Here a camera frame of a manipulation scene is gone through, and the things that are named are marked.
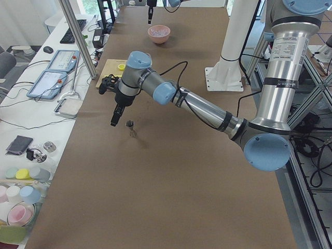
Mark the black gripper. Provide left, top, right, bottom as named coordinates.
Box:
left=110, top=90, right=135, bottom=127
left=146, top=0, right=157, bottom=24

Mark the steel jigger cup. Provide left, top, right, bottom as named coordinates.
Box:
left=126, top=120, right=137, bottom=137

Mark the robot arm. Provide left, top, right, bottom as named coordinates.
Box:
left=110, top=1, right=331, bottom=171
left=147, top=0, right=184, bottom=24

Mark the pile of clear ice cubes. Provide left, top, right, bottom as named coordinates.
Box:
left=150, top=26, right=169, bottom=37

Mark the pink bowl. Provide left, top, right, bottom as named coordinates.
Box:
left=147, top=25, right=171, bottom=44

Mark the yellow lemon slice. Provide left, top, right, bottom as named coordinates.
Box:
left=117, top=64, right=126, bottom=71

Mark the bamboo cutting board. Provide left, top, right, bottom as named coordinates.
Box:
left=95, top=59, right=127, bottom=89

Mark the metal tray with cloth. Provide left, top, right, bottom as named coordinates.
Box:
left=53, top=98, right=83, bottom=118

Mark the black box with label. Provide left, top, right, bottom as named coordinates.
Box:
left=92, top=29, right=104, bottom=49

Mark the far blue teach pendant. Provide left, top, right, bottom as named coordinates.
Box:
left=47, top=50, right=79, bottom=73

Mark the blue teach pendant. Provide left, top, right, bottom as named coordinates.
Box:
left=47, top=50, right=79, bottom=73
left=26, top=70, right=67, bottom=100

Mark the near blue teach pendant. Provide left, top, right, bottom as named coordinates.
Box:
left=26, top=70, right=67, bottom=100

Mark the black keyboard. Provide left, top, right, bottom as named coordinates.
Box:
left=59, top=19, right=87, bottom=44

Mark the computer mouse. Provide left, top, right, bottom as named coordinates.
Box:
left=43, top=46, right=53, bottom=54

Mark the grey plastic cup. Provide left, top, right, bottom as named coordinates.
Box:
left=29, top=167, right=51, bottom=183

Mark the grey folded cloth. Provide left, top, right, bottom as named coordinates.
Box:
left=6, top=135, right=33, bottom=155

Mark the yellow plastic cup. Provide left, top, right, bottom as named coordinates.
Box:
left=15, top=169, right=33, bottom=180

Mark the light blue plastic cup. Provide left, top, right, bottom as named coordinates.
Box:
left=20, top=186, right=41, bottom=204

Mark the mint green plastic cup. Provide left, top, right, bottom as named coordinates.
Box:
left=5, top=168, right=18, bottom=179

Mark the white plastic cup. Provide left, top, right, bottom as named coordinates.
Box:
left=6, top=186, right=22, bottom=204

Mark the pink plastic cup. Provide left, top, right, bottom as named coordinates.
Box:
left=7, top=204, right=34, bottom=226

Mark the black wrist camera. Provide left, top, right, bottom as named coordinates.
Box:
left=99, top=74, right=121, bottom=95

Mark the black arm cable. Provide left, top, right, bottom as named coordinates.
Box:
left=162, top=0, right=182, bottom=13
left=155, top=61, right=250, bottom=130

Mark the aluminium frame post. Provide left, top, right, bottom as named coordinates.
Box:
left=59, top=0, right=97, bottom=79

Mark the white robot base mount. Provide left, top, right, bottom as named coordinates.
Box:
left=205, top=0, right=260, bottom=92

